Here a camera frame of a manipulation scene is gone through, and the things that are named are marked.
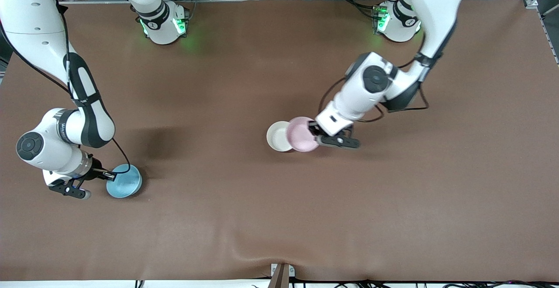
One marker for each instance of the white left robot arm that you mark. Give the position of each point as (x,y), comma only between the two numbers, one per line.
(371,87)

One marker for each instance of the blue bowl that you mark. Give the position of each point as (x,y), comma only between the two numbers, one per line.
(125,182)

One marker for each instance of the pink bowl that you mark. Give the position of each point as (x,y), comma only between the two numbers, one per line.
(300,135)

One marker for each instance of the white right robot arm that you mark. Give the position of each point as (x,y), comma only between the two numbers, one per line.
(39,30)

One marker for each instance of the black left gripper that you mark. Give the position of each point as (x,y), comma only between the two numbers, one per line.
(312,128)

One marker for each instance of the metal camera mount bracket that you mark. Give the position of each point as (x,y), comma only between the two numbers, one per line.
(282,275)

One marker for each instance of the brown table mat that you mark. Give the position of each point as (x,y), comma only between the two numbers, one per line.
(279,218)

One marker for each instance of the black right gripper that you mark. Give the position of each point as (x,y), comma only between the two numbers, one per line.
(95,170)

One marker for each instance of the white bowl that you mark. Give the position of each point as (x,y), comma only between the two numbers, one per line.
(277,136)

